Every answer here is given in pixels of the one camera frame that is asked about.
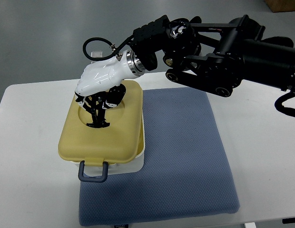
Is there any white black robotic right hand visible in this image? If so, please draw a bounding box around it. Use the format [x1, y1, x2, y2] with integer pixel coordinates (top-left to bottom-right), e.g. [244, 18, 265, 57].
[74, 50, 146, 110]

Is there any yellow box lid black handle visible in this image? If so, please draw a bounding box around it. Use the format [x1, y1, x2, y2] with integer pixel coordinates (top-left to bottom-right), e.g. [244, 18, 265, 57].
[58, 80, 143, 183]

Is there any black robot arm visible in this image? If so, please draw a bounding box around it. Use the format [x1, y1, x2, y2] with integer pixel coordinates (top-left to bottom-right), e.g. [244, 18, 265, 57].
[75, 15, 295, 127]

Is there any white storage box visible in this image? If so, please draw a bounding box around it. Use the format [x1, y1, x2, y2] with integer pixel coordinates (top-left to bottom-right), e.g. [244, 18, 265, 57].
[72, 115, 146, 183]

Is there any brown cardboard box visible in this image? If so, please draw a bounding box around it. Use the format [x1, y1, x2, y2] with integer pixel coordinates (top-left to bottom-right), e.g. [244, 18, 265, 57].
[264, 0, 295, 12]

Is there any upper silver floor plate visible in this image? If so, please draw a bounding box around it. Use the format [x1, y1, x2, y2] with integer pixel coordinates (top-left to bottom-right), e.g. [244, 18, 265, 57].
[91, 51, 103, 58]

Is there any blue grey cushion mat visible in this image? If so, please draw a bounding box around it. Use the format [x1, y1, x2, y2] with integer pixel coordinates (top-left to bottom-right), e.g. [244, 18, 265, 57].
[79, 87, 240, 226]

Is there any black table bracket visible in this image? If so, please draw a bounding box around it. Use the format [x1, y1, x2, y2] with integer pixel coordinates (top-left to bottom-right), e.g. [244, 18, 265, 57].
[282, 218, 295, 224]

